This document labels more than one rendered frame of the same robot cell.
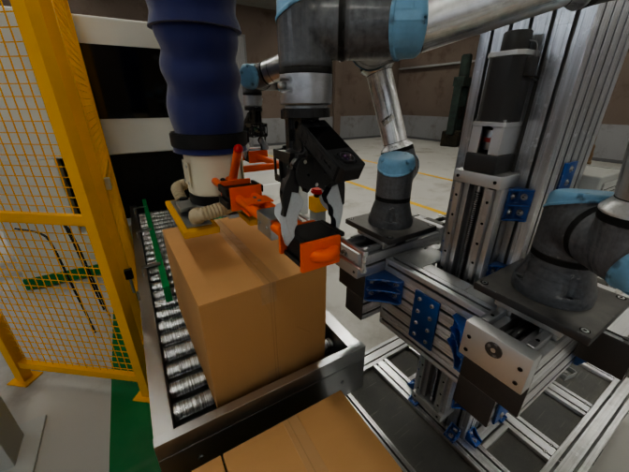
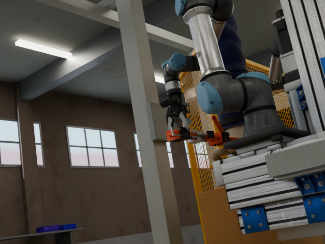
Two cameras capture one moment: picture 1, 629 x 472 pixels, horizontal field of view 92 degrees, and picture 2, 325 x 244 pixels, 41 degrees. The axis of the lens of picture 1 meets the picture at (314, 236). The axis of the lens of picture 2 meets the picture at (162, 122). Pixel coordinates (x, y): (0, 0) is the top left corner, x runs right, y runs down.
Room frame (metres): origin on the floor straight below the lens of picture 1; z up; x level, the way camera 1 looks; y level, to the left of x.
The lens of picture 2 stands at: (-0.29, -1.83, 0.77)
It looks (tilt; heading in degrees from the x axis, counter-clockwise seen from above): 14 degrees up; 69
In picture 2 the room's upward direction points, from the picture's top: 10 degrees counter-clockwise
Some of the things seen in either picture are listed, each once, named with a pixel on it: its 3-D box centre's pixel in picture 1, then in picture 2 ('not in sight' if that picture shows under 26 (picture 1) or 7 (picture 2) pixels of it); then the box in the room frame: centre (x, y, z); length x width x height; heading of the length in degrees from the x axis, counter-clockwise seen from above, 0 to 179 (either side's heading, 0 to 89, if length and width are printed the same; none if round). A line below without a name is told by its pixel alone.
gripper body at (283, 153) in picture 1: (304, 149); (177, 103); (0.49, 0.02, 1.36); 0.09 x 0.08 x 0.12; 31
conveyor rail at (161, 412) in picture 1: (143, 274); not in sight; (1.52, 1.00, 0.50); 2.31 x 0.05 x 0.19; 31
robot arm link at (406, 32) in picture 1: (379, 30); (179, 64); (0.49, -0.09, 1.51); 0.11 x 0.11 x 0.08; 85
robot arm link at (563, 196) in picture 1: (578, 221); (253, 92); (0.56, -0.53, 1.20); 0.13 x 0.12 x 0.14; 175
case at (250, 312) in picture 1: (240, 290); (265, 221); (0.99, 0.29, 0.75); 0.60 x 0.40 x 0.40; 33
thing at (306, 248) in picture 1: (308, 244); (178, 135); (0.46, 0.01, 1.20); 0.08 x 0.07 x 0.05; 32
